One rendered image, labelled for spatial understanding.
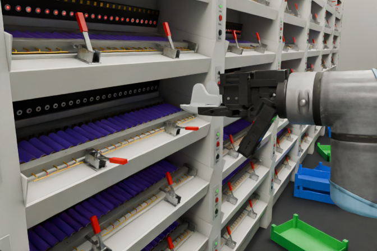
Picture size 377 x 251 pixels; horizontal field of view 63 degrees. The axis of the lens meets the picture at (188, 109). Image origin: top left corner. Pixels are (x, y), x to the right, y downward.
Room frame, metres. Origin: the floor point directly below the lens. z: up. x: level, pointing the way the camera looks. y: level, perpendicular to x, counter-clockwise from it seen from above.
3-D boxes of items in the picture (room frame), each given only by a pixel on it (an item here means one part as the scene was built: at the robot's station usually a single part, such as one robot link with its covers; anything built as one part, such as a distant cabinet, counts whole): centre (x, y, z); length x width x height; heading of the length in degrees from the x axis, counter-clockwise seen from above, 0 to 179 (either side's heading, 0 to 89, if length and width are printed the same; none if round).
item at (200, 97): (0.60, -0.02, 0.89); 0.09 x 0.03 x 0.06; 67
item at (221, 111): (0.57, -0.06, 0.87); 0.09 x 0.05 x 0.02; 67
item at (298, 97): (0.52, -0.19, 0.90); 0.10 x 0.05 x 0.09; 149
